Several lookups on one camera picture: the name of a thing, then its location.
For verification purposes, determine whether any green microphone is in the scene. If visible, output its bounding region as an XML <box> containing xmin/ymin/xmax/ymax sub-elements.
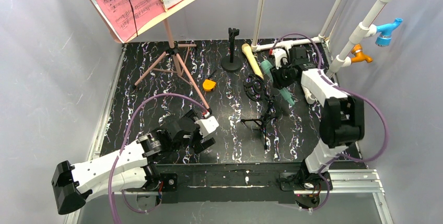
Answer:
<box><xmin>260</xmin><ymin>60</ymin><xmax>298</xmax><ymax>106</ymax></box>

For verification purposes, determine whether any small black tripod stand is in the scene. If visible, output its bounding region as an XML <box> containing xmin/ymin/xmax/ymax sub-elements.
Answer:
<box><xmin>240</xmin><ymin>74</ymin><xmax>277</xmax><ymax>150</ymax></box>

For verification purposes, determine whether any cream yellow microphone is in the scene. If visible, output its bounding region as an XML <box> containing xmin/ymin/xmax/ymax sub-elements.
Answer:
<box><xmin>241</xmin><ymin>43</ymin><xmax>264</xmax><ymax>79</ymax></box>

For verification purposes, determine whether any black microphone stand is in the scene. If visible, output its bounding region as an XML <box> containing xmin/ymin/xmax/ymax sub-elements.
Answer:
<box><xmin>221</xmin><ymin>28</ymin><xmax>242</xmax><ymax>73</ymax></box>

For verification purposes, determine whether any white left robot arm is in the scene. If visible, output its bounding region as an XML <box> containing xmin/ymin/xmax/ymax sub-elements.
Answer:
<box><xmin>51</xmin><ymin>114</ymin><xmax>219</xmax><ymax>215</ymax></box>

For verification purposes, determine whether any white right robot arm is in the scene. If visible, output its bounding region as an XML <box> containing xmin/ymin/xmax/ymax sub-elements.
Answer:
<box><xmin>269</xmin><ymin>47</ymin><xmax>365</xmax><ymax>174</ymax></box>

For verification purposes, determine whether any orange tape measure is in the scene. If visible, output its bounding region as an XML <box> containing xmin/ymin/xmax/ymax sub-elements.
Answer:
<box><xmin>202</xmin><ymin>79</ymin><xmax>217</xmax><ymax>92</ymax></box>

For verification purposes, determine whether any orange pipe fitting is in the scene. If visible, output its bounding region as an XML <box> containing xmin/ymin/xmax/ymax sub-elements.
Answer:
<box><xmin>351</xmin><ymin>44</ymin><xmax>373</xmax><ymax>64</ymax></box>

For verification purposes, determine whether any blue pipe fitting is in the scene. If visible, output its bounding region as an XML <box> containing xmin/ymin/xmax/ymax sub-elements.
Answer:
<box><xmin>375</xmin><ymin>18</ymin><xmax>403</xmax><ymax>47</ymax></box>

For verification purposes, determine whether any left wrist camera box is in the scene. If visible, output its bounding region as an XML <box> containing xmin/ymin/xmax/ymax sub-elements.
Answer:
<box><xmin>195</xmin><ymin>115</ymin><xmax>219</xmax><ymax>138</ymax></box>

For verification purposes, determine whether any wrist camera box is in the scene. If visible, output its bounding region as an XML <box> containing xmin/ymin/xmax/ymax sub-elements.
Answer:
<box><xmin>195</xmin><ymin>115</ymin><xmax>219</xmax><ymax>138</ymax></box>
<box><xmin>270</xmin><ymin>48</ymin><xmax>290</xmax><ymax>69</ymax></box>

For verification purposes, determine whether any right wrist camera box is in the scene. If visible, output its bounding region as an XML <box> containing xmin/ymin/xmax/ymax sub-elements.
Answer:
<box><xmin>270</xmin><ymin>48</ymin><xmax>290</xmax><ymax>69</ymax></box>

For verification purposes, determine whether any aluminium rail frame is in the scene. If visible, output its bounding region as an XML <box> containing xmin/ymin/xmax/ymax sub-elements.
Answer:
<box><xmin>64</xmin><ymin>42</ymin><xmax>394</xmax><ymax>224</ymax></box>

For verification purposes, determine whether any right robot arm base mount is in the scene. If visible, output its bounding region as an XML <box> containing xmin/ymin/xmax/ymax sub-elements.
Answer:
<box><xmin>277</xmin><ymin>170</ymin><xmax>333</xmax><ymax>211</ymax></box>

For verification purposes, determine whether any white PVC pipe frame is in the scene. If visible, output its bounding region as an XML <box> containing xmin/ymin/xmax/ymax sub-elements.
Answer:
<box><xmin>250</xmin><ymin>0</ymin><xmax>416</xmax><ymax>105</ymax></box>

